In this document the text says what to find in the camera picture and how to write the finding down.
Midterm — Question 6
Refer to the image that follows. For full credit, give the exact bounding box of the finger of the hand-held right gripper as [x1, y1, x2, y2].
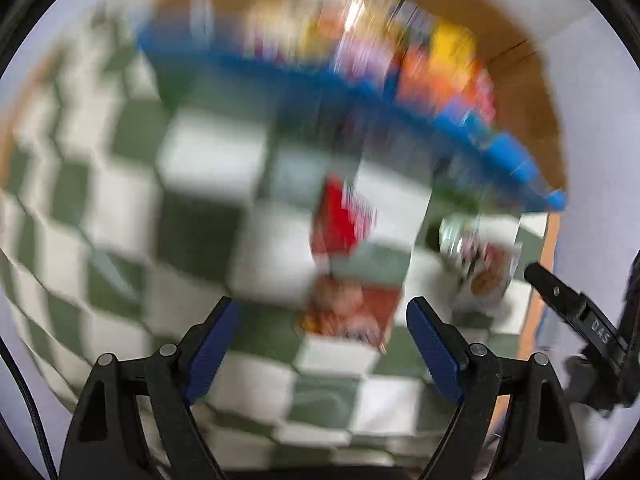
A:
[523, 261, 627, 362]
[620, 250, 640, 351]

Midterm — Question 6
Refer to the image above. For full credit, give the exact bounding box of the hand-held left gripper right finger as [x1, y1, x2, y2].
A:
[406, 296, 586, 480]

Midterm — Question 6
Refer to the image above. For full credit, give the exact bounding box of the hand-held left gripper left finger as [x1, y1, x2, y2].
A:
[60, 296, 240, 480]

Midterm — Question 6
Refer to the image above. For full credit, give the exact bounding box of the white cookie packet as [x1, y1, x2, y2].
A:
[440, 215, 523, 311]

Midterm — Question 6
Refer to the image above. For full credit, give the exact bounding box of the red-brown meat snack packet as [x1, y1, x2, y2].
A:
[299, 275, 405, 353]

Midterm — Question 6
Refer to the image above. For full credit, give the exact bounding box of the red white snack packet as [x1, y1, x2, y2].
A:
[309, 175, 381, 271]

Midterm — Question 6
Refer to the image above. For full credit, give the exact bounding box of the cardboard box with blue print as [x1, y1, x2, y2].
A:
[135, 0, 568, 213]

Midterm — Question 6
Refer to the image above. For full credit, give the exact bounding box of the plain orange snack packet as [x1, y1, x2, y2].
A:
[395, 45, 451, 111]

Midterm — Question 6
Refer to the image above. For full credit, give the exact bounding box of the large yellow snack packet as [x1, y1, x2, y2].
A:
[425, 20, 481, 96]

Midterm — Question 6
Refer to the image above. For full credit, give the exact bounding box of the green white checkered mat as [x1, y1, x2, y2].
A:
[0, 10, 561, 471]

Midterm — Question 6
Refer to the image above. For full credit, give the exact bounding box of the black cable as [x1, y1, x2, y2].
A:
[0, 335, 56, 480]

